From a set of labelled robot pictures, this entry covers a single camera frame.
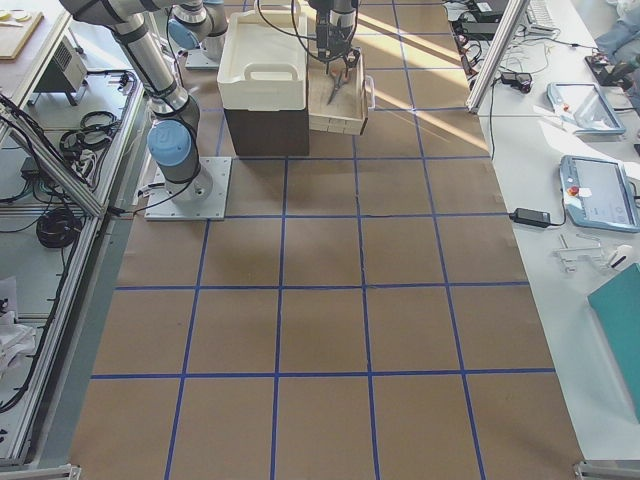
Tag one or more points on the dark wooden cabinet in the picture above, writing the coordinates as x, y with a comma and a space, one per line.
269, 133

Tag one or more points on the wooden board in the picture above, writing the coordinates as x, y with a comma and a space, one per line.
17, 26

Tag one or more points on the clear acrylic bracket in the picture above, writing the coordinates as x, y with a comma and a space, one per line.
591, 252

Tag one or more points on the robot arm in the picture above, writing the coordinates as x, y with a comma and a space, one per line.
172, 140
200, 27

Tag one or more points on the black power adapter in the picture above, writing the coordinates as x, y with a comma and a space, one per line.
535, 218

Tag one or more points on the aluminium frame post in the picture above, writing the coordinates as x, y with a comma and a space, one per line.
490, 66

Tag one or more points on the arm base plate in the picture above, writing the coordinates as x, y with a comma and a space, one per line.
200, 60
205, 198

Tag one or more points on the near blue teach pendant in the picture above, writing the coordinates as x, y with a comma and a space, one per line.
597, 194

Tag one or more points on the grey orange scissors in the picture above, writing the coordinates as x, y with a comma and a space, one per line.
340, 78

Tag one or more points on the white drawer handle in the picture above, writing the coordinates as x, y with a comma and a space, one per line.
369, 85

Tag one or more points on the grey metal box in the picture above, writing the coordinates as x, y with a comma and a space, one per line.
66, 73

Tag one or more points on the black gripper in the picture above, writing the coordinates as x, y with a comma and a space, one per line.
341, 36

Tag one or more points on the far blue teach pendant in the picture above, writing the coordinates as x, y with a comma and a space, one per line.
585, 107

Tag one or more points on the white plastic tray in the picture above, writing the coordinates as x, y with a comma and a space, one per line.
263, 66

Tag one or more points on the white crumpled cloth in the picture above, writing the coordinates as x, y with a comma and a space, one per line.
17, 341

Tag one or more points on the blue teach pendant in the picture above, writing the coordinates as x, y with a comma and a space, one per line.
597, 194
585, 107

